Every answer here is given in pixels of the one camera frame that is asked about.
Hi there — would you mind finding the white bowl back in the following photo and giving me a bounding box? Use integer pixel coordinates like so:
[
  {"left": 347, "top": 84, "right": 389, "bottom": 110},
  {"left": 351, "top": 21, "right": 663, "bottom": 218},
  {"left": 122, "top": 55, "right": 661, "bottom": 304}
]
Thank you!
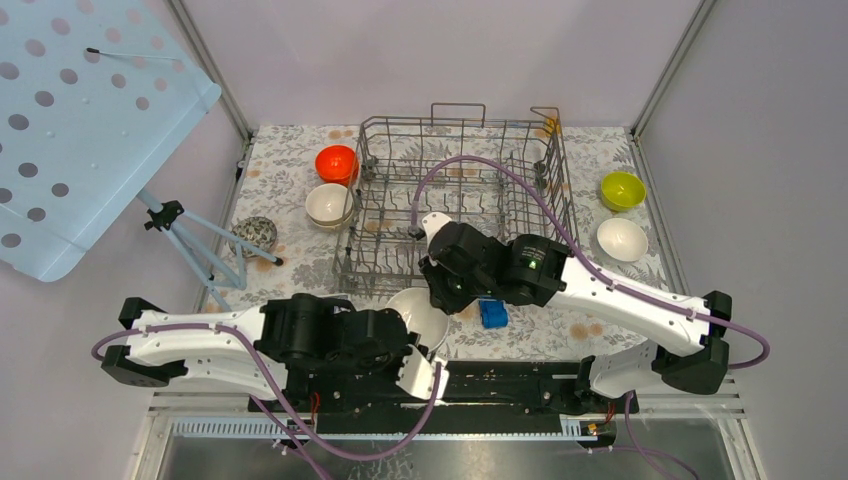
[{"left": 386, "top": 287, "right": 450, "bottom": 353}]

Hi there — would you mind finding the white bowl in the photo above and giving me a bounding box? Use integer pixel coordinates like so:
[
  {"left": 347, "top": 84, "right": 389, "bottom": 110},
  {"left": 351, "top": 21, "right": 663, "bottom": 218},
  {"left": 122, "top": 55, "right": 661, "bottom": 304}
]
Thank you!
[
  {"left": 386, "top": 287, "right": 450, "bottom": 353},
  {"left": 596, "top": 218, "right": 649, "bottom": 263}
]

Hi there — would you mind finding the grey wire dish rack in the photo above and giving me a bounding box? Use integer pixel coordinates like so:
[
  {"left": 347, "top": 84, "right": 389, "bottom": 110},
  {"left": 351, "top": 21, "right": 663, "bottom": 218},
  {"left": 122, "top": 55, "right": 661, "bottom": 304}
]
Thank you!
[{"left": 333, "top": 102, "right": 579, "bottom": 297}]

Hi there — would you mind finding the beige bowl with leaf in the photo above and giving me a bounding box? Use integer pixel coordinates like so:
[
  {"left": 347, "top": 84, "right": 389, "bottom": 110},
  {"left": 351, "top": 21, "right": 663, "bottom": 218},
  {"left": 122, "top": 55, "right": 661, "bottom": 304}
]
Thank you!
[{"left": 309, "top": 216, "right": 352, "bottom": 232}]

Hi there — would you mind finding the plain beige bowl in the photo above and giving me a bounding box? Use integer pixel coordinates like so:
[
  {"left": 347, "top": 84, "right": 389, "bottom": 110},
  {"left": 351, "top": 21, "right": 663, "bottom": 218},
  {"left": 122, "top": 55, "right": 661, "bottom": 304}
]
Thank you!
[{"left": 305, "top": 183, "right": 354, "bottom": 226}]

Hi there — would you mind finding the yellow bowl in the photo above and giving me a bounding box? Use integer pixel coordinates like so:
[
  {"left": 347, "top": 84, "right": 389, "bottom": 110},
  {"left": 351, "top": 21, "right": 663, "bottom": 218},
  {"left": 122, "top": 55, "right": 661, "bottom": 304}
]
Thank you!
[{"left": 600, "top": 171, "right": 647, "bottom": 212}]

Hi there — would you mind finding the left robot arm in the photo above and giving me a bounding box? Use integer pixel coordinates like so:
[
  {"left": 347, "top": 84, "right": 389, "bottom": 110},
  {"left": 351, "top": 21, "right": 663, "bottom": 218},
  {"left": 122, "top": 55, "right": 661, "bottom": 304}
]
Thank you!
[{"left": 92, "top": 293, "right": 426, "bottom": 411}]

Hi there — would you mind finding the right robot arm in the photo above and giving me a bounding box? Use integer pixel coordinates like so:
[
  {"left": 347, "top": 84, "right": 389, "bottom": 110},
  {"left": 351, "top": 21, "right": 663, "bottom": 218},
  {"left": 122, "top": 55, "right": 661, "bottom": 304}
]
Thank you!
[{"left": 419, "top": 213, "right": 729, "bottom": 412}]

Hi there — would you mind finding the yellow clip on rack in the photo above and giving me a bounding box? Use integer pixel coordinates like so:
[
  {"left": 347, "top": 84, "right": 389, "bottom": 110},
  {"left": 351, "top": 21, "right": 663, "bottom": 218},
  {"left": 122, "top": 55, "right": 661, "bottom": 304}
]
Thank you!
[{"left": 544, "top": 117, "right": 562, "bottom": 136}]

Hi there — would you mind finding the blue toy car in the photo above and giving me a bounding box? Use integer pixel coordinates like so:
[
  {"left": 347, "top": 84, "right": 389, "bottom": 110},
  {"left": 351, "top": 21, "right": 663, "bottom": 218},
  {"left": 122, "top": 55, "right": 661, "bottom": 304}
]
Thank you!
[{"left": 479, "top": 299, "right": 509, "bottom": 330}]

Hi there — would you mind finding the floral tablecloth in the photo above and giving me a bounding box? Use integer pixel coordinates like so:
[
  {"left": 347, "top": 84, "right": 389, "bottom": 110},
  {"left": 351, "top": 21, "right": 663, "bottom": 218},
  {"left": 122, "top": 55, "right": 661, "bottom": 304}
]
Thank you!
[{"left": 192, "top": 124, "right": 690, "bottom": 364}]

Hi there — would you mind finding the speckled stone coaster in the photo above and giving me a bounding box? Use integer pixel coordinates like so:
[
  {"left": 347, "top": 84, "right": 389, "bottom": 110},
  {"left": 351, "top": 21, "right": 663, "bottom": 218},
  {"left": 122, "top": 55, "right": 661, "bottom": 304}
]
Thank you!
[{"left": 230, "top": 216, "right": 278, "bottom": 253}]

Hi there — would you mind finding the light blue tripod stand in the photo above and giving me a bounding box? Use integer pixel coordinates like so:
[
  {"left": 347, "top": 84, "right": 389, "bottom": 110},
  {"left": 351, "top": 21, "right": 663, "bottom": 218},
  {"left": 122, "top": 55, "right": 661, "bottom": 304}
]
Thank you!
[{"left": 136, "top": 188, "right": 285, "bottom": 311}]

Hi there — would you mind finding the light blue perforated board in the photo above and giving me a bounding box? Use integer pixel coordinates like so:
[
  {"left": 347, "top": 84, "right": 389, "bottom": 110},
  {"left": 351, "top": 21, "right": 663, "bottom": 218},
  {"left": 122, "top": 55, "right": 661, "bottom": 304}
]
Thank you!
[{"left": 1, "top": 1, "right": 221, "bottom": 282}]

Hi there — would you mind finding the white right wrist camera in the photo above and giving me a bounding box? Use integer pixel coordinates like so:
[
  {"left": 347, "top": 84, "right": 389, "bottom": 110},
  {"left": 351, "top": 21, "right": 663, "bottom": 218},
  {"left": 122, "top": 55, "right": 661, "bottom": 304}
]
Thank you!
[{"left": 420, "top": 212, "right": 453, "bottom": 243}]

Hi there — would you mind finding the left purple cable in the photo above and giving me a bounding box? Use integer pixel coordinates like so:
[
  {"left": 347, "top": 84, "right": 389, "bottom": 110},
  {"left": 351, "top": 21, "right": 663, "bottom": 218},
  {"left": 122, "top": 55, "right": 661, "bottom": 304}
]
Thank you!
[{"left": 91, "top": 323, "right": 444, "bottom": 464}]

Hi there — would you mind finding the purple cable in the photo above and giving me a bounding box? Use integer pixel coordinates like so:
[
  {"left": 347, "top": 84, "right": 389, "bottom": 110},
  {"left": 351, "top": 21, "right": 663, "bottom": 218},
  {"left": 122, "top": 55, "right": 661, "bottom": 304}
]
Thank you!
[
  {"left": 91, "top": 323, "right": 444, "bottom": 464},
  {"left": 409, "top": 155, "right": 772, "bottom": 370}
]

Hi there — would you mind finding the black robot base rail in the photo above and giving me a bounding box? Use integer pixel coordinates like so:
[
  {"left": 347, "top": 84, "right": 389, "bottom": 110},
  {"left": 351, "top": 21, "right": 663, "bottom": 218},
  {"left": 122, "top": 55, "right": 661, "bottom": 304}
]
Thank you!
[{"left": 282, "top": 359, "right": 639, "bottom": 435}]

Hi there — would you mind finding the aluminium frame post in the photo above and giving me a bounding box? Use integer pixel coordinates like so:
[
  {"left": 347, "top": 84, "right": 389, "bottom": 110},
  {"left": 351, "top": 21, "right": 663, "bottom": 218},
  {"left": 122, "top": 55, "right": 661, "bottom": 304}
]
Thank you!
[
  {"left": 164, "top": 0, "right": 253, "bottom": 144},
  {"left": 630, "top": 0, "right": 718, "bottom": 142}
]

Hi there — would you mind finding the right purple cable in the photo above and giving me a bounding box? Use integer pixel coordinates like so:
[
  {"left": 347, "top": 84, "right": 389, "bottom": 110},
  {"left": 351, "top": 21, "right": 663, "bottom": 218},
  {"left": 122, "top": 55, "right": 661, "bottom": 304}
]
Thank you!
[{"left": 409, "top": 155, "right": 772, "bottom": 370}]

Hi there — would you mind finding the left aluminium frame post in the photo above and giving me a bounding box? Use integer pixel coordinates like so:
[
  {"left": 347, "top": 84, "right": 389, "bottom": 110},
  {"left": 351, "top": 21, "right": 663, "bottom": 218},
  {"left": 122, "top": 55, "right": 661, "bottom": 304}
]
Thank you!
[{"left": 164, "top": 0, "right": 253, "bottom": 144}]

